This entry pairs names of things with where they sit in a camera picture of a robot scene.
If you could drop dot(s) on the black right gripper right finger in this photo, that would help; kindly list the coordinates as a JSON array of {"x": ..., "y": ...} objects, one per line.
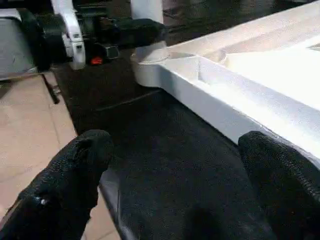
[{"x": 287, "y": 185}]

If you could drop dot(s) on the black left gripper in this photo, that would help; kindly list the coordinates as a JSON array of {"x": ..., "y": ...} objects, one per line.
[{"x": 102, "y": 32}]

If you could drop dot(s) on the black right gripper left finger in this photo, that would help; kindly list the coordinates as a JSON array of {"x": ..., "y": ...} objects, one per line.
[{"x": 60, "y": 190}]

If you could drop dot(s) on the white plastic table leg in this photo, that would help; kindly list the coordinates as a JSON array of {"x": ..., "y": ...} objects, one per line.
[{"x": 147, "y": 10}]

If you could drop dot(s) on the white plastic table top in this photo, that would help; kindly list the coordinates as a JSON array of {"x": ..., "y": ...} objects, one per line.
[{"x": 260, "y": 75}]

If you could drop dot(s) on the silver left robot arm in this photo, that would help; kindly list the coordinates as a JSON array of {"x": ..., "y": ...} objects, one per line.
[{"x": 17, "y": 47}]

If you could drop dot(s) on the black work mat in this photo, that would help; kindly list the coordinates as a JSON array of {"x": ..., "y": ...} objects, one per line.
[{"x": 165, "y": 150}]

